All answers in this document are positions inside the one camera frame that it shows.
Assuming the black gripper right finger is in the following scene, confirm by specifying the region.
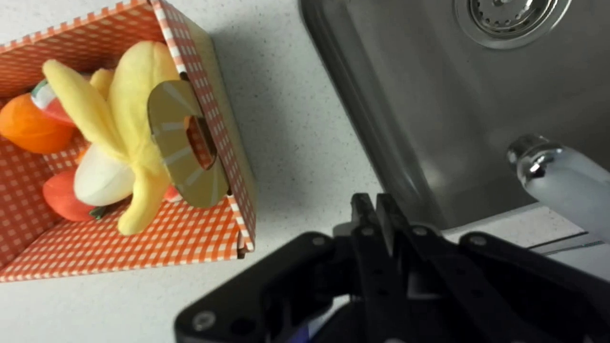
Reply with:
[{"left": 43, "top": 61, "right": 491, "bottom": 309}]
[{"left": 374, "top": 192, "right": 610, "bottom": 343}]

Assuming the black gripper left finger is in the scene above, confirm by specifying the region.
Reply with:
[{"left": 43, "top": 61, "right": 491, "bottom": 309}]
[{"left": 172, "top": 192, "right": 410, "bottom": 343}]

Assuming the chrome sink tap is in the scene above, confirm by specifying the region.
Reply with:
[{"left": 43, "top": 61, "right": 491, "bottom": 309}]
[{"left": 506, "top": 132, "right": 610, "bottom": 248}]

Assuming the stainless steel sink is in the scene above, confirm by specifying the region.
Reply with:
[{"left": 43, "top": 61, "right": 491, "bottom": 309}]
[{"left": 298, "top": 0, "right": 610, "bottom": 233}]

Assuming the red toy fruit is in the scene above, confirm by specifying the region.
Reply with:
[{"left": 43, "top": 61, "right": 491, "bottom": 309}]
[{"left": 41, "top": 166, "right": 107, "bottom": 225}]

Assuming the yellow plush banana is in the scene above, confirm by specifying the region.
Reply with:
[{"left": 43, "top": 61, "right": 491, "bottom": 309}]
[{"left": 41, "top": 40, "right": 195, "bottom": 238}]

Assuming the metal drain strainer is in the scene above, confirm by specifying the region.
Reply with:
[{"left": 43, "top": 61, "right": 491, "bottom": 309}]
[{"left": 450, "top": 0, "right": 574, "bottom": 51}]

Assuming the red white toy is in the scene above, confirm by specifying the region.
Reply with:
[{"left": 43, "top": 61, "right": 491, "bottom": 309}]
[{"left": 29, "top": 78, "right": 77, "bottom": 126}]

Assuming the orange toy fruit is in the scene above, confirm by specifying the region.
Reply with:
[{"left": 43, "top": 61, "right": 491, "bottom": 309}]
[{"left": 0, "top": 91, "right": 79, "bottom": 156}]

